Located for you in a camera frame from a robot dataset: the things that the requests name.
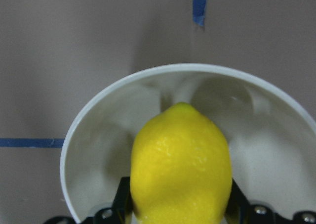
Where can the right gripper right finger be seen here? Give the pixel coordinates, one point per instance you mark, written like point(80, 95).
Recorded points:
point(240, 211)

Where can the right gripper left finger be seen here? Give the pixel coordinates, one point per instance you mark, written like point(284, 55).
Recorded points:
point(120, 212)

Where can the yellow lemon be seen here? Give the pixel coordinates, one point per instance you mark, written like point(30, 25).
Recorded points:
point(181, 170)

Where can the cream ceramic bowl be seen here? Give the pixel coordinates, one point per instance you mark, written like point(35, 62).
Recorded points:
point(272, 138)

